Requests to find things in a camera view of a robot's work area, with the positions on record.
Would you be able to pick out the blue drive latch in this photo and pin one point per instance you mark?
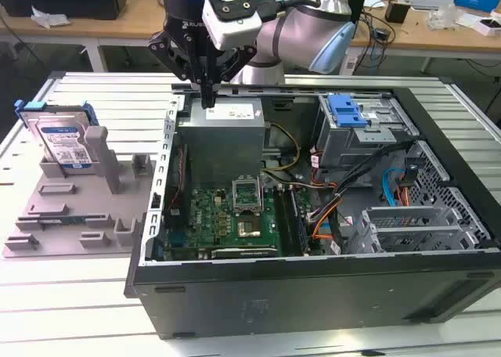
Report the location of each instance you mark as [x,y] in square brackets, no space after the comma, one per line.
[344,110]

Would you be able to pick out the black graphics card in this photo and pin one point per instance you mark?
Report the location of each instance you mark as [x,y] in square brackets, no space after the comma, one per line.
[244,253]

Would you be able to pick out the green motherboard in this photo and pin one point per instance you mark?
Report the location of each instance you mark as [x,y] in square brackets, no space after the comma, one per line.
[211,220]

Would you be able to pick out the wooden desk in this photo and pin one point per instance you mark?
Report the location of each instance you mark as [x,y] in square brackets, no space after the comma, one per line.
[129,24]

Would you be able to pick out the crumpled white paper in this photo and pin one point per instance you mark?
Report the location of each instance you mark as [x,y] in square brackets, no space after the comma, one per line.
[49,18]

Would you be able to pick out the gray parts rack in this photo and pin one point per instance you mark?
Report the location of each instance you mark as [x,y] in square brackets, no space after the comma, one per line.
[78,200]

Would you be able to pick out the metal optical drive cage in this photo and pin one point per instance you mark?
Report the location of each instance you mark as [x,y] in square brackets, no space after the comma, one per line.
[344,145]

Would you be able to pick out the small black cube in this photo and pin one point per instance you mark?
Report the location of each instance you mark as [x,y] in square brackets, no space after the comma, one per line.
[396,12]

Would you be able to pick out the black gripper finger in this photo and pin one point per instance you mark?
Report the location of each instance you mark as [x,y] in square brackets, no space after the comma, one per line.
[238,61]
[168,51]

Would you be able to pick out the black open PC case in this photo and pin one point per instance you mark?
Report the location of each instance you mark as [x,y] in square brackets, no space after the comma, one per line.
[297,298]

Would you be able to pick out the CPU socket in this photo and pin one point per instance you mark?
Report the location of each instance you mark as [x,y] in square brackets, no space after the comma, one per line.
[248,228]

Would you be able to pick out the hard disk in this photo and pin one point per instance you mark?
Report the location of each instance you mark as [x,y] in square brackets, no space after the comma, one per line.
[58,138]

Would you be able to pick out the RAM stick in slot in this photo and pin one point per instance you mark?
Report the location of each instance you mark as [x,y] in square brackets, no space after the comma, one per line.
[299,220]

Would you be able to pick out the white open box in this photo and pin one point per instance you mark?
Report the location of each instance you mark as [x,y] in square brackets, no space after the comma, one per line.
[485,26]

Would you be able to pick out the clear plastic bag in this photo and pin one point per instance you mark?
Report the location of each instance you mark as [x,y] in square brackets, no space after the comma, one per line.
[442,18]

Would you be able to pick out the gray power supply unit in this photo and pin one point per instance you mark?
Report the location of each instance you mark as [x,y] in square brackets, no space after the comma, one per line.
[219,145]

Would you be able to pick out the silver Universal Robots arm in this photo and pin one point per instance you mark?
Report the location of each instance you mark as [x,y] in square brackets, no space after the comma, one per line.
[297,32]

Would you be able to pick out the silver flat device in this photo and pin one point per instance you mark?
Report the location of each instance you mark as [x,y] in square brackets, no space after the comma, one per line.
[430,1]

